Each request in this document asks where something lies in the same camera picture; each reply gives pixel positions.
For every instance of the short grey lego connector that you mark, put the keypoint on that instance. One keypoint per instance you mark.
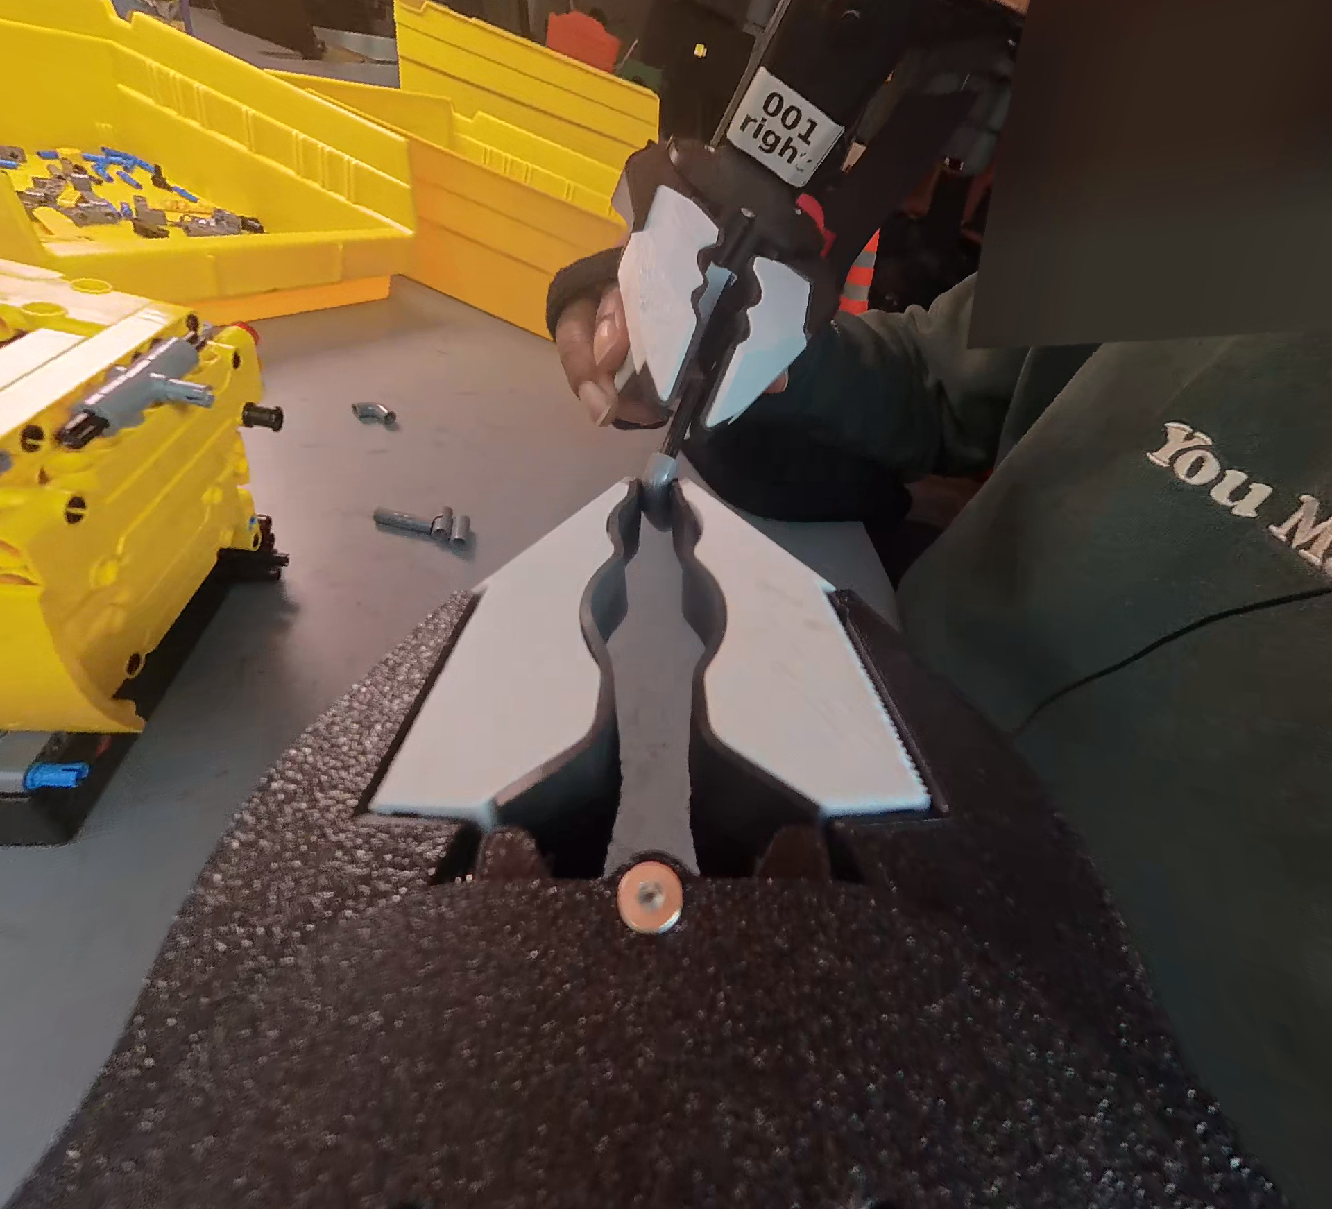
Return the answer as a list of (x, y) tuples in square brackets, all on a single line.
[(443, 524), (463, 531)]

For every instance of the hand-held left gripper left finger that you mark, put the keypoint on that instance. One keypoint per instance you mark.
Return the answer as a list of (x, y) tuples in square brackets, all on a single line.
[(490, 709)]

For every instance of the yellow plastic bin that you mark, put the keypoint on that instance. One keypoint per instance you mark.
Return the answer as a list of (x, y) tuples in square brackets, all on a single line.
[(490, 230), (520, 74), (344, 241)]

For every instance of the long grey lego connector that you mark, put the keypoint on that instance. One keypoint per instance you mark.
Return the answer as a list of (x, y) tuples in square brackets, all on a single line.
[(406, 519)]

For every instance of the orange safety vest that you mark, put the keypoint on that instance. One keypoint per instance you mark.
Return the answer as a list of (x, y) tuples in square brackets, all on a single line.
[(862, 272)]

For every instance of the person's right hand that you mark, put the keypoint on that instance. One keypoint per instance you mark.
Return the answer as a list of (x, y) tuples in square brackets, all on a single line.
[(594, 367)]

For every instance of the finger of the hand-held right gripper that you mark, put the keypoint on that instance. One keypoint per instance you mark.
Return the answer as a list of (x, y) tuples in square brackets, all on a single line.
[(656, 293), (770, 334)]

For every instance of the pile of grey blue parts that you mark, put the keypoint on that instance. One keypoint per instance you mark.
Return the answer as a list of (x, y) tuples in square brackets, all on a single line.
[(85, 211)]

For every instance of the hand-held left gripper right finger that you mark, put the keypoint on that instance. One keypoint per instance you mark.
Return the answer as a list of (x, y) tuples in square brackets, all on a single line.
[(812, 709)]

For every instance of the person's right forearm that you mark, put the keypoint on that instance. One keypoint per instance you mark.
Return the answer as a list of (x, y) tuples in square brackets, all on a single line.
[(886, 367)]

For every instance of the yellow lego robot model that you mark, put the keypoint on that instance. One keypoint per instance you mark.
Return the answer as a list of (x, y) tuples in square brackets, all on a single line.
[(104, 523)]

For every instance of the red object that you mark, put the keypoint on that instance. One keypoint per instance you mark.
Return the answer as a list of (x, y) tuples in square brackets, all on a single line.
[(582, 42)]

